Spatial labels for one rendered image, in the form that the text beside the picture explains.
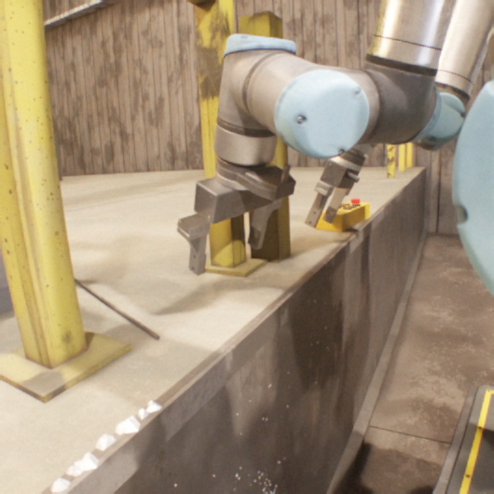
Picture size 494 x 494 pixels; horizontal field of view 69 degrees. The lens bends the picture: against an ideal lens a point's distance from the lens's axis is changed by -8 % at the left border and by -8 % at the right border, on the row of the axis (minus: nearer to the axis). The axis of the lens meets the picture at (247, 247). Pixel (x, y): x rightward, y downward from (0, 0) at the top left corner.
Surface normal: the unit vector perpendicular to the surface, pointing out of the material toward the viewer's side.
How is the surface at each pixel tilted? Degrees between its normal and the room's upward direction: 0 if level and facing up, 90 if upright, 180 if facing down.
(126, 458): 90
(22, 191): 90
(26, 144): 90
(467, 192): 95
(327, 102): 114
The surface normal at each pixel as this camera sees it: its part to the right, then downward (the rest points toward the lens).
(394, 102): 0.46, 0.17
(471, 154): -0.87, 0.24
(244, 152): -0.04, 0.58
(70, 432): -0.05, -0.97
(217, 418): 0.88, 0.07
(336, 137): 0.37, 0.59
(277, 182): 0.15, -0.80
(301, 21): -0.47, 0.24
